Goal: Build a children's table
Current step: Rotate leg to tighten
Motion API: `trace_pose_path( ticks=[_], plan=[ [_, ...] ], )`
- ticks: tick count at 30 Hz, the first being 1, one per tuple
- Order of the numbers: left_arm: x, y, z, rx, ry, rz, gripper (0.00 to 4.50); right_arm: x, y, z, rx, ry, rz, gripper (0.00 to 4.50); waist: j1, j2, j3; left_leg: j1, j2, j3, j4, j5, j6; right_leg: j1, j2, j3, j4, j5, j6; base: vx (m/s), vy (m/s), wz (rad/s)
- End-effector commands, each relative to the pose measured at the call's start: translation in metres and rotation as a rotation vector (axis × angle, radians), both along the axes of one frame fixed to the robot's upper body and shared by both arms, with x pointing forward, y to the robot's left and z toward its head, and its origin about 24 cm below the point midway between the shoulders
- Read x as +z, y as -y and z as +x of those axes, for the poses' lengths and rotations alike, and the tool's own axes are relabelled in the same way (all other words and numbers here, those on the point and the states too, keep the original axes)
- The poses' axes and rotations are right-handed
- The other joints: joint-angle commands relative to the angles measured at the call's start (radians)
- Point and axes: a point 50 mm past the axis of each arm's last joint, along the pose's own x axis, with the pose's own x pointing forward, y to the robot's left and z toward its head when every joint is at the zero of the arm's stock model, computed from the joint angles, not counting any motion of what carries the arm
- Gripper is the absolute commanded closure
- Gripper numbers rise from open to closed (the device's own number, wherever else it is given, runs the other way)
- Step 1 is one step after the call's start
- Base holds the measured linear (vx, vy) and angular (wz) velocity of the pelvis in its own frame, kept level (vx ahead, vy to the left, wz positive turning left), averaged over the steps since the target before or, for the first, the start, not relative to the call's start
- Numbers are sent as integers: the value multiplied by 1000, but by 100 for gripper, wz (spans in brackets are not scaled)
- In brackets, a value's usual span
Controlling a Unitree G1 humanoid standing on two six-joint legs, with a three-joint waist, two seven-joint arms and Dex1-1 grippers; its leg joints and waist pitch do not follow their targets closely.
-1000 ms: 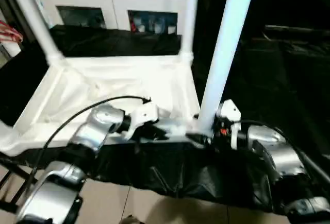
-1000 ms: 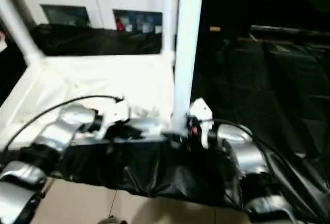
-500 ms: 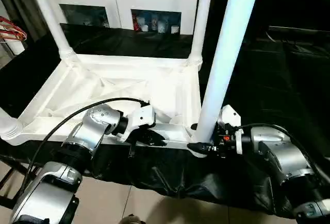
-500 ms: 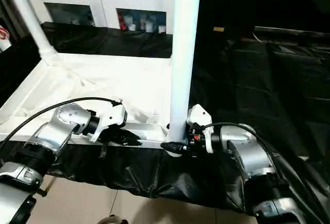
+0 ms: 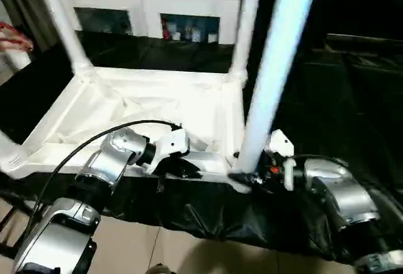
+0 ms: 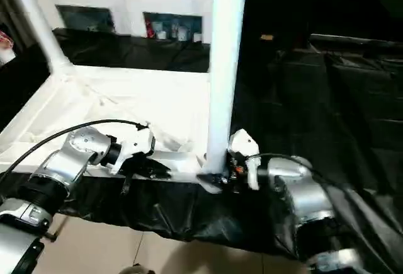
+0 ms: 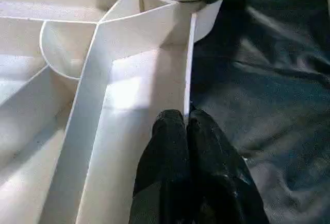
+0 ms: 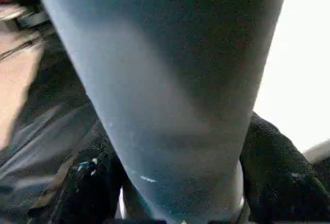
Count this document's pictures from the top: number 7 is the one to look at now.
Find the white plastic table top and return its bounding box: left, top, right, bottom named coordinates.
left=0, top=0, right=224, bottom=224

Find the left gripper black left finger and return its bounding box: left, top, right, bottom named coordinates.
left=133, top=108, right=193, bottom=224

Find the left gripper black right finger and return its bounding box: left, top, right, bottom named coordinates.
left=187, top=108, right=270, bottom=224

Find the black mat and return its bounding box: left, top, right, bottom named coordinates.
left=190, top=0, right=330, bottom=224

